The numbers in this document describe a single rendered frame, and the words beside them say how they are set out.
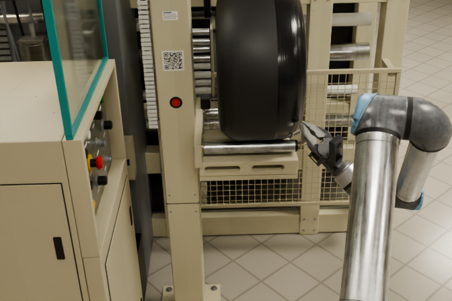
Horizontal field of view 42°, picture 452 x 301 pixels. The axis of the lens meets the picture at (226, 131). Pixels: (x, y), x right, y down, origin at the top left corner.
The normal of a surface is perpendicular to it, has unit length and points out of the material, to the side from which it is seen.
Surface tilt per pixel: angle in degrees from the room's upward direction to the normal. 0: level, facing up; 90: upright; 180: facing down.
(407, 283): 0
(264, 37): 51
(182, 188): 90
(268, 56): 64
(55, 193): 90
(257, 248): 0
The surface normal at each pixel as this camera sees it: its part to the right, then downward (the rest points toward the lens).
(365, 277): -0.19, -0.41
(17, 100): -0.02, -0.88
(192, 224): 0.02, 0.47
